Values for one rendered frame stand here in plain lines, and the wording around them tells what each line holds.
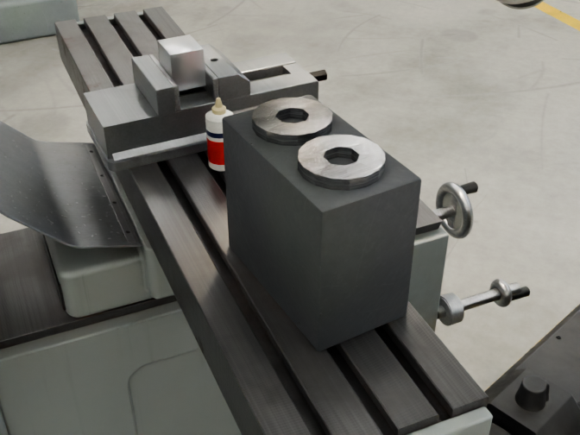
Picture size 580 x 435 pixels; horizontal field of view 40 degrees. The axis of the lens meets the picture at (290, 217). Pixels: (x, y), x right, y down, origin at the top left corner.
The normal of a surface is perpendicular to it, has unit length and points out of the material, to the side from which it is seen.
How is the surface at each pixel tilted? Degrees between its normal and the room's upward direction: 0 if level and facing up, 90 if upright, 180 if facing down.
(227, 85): 90
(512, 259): 0
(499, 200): 0
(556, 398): 0
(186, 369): 90
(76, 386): 90
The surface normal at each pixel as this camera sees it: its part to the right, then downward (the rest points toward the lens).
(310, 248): -0.87, 0.29
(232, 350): 0.00, -0.82
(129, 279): 0.40, 0.53
